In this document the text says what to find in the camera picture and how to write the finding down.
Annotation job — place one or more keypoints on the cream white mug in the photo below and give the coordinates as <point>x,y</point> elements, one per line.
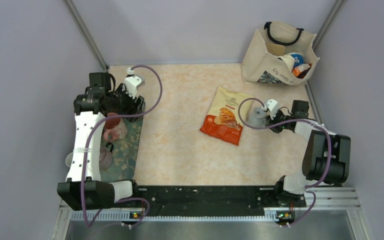
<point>69,159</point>

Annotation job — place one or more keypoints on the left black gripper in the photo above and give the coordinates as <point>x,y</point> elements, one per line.
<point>138,107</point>

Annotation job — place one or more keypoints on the orange snack packet in bag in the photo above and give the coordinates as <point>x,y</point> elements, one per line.
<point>301,70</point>

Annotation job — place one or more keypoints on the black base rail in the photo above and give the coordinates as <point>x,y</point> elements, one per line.
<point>209,201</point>

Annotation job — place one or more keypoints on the orange chips bag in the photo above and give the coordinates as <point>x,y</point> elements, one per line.
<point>224,119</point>

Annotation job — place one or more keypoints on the beige canvas tote bag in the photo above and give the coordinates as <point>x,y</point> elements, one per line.
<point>265,60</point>

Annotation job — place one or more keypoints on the metal corner frame rail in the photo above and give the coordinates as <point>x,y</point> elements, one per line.
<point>82,27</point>

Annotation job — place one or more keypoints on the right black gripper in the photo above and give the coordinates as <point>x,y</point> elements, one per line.
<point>269,122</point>

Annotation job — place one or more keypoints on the large pink mug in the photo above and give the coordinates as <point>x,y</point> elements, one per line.
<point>114,129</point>

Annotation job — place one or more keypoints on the teal floral placemat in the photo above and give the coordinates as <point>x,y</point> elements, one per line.
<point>124,154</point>

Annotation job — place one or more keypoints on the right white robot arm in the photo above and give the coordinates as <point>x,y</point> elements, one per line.
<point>327,155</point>

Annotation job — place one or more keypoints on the light blue white mug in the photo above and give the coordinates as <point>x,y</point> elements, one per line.
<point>257,118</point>

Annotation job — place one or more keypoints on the lilac mug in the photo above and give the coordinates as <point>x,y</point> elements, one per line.
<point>105,156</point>

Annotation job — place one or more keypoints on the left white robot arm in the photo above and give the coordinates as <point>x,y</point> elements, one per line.
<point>83,187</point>

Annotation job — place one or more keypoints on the blue white package in bag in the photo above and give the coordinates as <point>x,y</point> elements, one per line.
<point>297,57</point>

